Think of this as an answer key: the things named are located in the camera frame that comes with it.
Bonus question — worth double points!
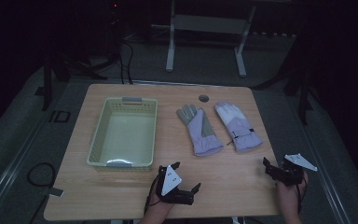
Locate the grey tape piece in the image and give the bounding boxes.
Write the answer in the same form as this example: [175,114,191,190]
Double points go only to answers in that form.
[47,187,65,199]

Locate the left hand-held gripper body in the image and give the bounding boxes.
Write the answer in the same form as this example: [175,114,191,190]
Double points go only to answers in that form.
[155,164,198,206]

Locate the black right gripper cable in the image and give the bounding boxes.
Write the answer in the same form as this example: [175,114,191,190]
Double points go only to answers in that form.
[296,182,308,214]

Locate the pale green plastic basket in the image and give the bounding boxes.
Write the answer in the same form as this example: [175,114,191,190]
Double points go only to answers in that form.
[86,96,158,172]

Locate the lilac glove grey palm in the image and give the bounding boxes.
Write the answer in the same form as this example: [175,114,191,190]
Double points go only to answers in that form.
[175,104,225,157]

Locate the black looped floor cable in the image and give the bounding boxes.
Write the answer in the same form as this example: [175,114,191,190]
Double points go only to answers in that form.
[26,161,57,189]

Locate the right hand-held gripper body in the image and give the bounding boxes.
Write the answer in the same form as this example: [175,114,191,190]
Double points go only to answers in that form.
[272,153,319,188]

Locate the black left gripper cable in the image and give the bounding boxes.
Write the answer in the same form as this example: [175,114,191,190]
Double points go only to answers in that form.
[144,174,164,216]

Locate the black hanging cables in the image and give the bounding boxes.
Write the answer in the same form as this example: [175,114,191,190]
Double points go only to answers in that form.
[117,38,135,86]

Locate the black metal stand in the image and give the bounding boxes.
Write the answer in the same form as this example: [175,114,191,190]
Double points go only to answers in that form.
[41,46,108,112]
[255,31,315,126]

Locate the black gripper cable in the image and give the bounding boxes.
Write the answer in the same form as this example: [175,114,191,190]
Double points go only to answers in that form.
[296,182,308,214]
[144,174,164,216]

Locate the person's left hand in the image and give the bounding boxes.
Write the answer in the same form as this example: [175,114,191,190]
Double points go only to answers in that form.
[145,186,176,218]

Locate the person's right hand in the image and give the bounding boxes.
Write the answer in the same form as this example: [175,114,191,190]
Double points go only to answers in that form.
[275,171,310,216]

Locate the lilac glove white fingers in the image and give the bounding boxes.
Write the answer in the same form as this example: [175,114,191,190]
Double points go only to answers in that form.
[213,101,264,153]

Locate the white metal desk frame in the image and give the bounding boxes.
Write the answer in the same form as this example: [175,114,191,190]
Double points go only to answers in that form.
[150,0,258,78]

